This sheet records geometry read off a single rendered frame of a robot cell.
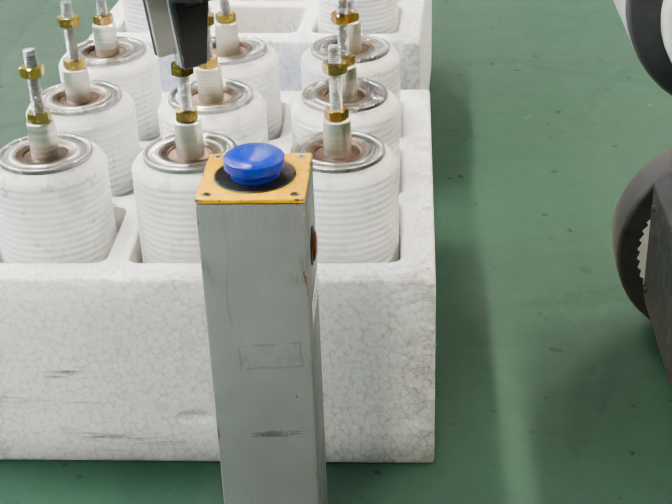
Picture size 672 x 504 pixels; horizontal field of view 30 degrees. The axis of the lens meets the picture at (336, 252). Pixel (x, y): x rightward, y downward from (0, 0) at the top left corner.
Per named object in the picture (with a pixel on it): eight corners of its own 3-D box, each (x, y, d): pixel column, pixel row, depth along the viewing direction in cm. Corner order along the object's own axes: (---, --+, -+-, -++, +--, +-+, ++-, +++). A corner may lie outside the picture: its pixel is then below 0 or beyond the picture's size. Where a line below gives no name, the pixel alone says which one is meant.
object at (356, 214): (362, 388, 103) (356, 189, 94) (266, 355, 107) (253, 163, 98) (420, 332, 110) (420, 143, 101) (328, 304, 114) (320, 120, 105)
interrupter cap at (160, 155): (216, 182, 96) (216, 174, 96) (127, 172, 98) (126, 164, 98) (251, 143, 103) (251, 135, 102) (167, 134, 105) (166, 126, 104)
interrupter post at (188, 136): (198, 165, 99) (195, 126, 98) (171, 162, 100) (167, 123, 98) (210, 152, 101) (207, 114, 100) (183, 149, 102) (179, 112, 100)
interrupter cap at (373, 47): (358, 72, 116) (358, 65, 115) (294, 57, 120) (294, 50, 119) (405, 48, 121) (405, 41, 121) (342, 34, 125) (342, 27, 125)
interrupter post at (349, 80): (348, 107, 109) (347, 71, 107) (325, 101, 110) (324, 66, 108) (363, 97, 110) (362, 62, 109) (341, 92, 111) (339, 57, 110)
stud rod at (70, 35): (70, 86, 110) (58, 3, 107) (72, 82, 111) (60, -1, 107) (81, 86, 110) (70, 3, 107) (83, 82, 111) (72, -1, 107)
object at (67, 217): (120, 373, 106) (93, 180, 97) (7, 375, 106) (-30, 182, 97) (138, 313, 114) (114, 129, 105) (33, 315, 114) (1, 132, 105)
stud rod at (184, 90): (191, 133, 100) (182, 43, 97) (197, 137, 100) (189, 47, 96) (180, 137, 100) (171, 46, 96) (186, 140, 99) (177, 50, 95)
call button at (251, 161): (288, 168, 84) (287, 140, 83) (283, 195, 80) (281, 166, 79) (229, 168, 84) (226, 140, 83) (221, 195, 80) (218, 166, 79)
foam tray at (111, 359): (429, 240, 139) (429, 88, 130) (434, 465, 105) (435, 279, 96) (81, 241, 141) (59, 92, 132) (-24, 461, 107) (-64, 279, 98)
